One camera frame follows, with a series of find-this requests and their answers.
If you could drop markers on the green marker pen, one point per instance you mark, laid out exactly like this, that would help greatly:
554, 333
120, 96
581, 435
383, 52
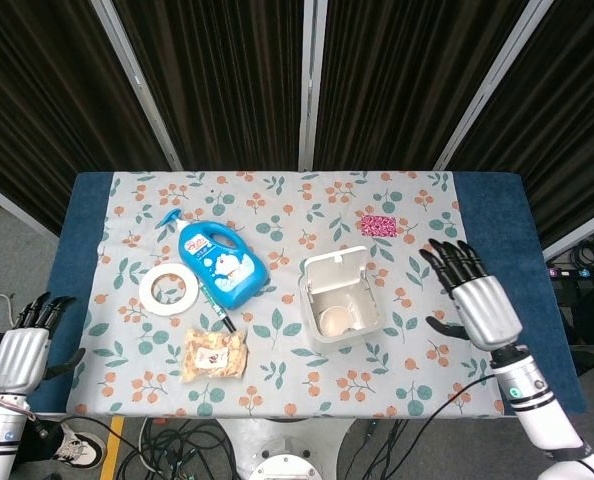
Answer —
218, 311

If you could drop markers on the white tape roll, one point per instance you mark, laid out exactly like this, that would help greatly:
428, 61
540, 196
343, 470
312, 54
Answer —
147, 296

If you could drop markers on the blue cartoon pump bottle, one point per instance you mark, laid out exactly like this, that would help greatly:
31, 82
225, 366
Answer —
224, 272

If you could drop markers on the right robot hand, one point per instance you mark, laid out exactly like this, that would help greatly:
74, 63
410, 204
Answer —
487, 310

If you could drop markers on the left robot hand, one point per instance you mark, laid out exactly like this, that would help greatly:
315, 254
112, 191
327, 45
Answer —
19, 355

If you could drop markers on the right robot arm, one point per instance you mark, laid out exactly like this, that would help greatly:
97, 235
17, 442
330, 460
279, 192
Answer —
542, 415

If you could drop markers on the power strip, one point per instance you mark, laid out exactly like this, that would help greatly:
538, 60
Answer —
584, 273

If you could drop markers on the clear bag of snacks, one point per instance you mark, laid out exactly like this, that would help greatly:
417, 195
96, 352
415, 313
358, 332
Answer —
212, 359

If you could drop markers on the blue table cover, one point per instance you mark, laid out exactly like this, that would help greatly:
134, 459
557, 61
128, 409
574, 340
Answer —
82, 210

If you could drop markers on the white plastic bin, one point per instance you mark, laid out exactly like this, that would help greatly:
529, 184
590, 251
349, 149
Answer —
338, 265

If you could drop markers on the floral fruit print tablecloth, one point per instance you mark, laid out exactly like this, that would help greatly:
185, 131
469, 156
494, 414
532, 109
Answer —
277, 390

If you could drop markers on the pink patterned pouch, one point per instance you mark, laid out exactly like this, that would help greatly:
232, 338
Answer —
378, 225

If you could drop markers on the white black sneaker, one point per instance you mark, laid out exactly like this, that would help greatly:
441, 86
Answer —
79, 447

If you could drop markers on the dark folding screen panel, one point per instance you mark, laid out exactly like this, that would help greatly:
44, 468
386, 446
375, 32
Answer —
557, 125
217, 80
52, 100
407, 80

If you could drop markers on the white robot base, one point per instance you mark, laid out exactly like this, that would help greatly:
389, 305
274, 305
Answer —
283, 442

